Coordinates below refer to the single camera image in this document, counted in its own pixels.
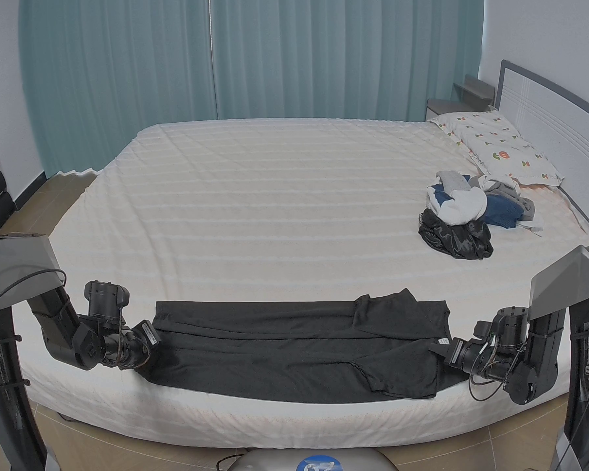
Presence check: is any blue-green curtain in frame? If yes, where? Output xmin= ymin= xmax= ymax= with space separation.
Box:
xmin=210 ymin=0 xmax=487 ymax=122
xmin=20 ymin=0 xmax=222 ymax=176

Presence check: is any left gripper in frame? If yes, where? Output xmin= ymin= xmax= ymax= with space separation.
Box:
xmin=120 ymin=329 xmax=154 ymax=368

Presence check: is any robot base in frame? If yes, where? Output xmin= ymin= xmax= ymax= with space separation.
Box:
xmin=231 ymin=448 xmax=391 ymax=471

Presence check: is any white printed pillow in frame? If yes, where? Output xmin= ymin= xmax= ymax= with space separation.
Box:
xmin=429 ymin=111 xmax=565 ymax=185

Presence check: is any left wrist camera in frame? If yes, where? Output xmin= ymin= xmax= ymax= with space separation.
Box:
xmin=136 ymin=319 xmax=161 ymax=348

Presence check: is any grey bedside table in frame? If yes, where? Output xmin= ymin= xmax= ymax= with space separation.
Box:
xmin=426 ymin=74 xmax=495 ymax=119

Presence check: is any pile of clothes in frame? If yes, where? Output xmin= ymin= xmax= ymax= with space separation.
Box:
xmin=418 ymin=170 xmax=544 ymax=261

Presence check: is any black T-shirt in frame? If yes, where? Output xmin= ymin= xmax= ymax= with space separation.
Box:
xmin=135 ymin=288 xmax=455 ymax=400

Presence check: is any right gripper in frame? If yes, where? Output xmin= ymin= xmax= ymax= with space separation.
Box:
xmin=444 ymin=340 xmax=492 ymax=376

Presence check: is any bed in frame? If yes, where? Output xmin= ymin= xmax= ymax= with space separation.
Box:
xmin=15 ymin=59 xmax=589 ymax=448

